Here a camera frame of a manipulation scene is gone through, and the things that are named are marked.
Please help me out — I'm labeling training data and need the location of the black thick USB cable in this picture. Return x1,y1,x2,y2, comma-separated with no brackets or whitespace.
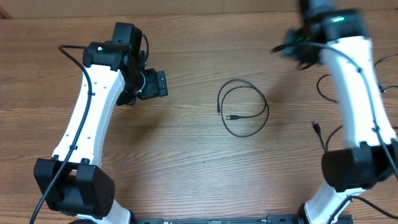
316,52,398,103

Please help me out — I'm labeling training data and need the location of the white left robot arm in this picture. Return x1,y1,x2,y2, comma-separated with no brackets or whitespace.
31,22,168,223

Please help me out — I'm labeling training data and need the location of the black thin USB cable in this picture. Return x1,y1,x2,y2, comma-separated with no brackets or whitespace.
216,78,270,139

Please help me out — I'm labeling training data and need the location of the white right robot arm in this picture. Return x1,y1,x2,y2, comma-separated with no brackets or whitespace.
274,1,397,223

